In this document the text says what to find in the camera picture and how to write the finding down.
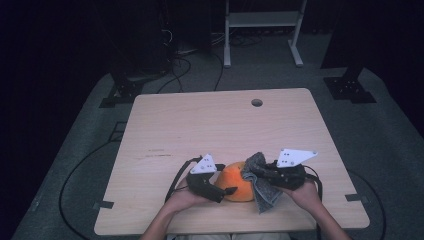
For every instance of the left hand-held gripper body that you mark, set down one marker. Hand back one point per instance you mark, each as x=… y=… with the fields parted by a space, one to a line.
x=201 y=181

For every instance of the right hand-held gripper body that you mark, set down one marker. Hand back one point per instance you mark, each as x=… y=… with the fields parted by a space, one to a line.
x=290 y=175

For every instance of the orange plush toy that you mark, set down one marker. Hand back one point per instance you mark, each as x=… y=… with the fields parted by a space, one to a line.
x=235 y=185

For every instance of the grey cloth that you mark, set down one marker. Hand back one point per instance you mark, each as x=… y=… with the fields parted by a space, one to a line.
x=265 y=196

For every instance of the person's left hand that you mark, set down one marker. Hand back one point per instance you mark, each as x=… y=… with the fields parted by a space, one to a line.
x=183 y=200

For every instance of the person's right hand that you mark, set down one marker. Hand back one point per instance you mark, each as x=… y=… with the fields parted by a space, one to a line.
x=306 y=196

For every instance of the black tape strip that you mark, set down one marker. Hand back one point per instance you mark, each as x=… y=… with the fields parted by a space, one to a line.
x=356 y=197
x=104 y=204

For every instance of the black floor tape outline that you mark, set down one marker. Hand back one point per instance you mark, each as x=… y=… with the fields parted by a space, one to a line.
x=113 y=136

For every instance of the black stand base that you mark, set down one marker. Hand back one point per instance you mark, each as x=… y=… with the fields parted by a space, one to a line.
x=125 y=90
x=348 y=88

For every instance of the white metal table frame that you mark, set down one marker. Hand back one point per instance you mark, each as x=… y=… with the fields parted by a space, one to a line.
x=263 y=19

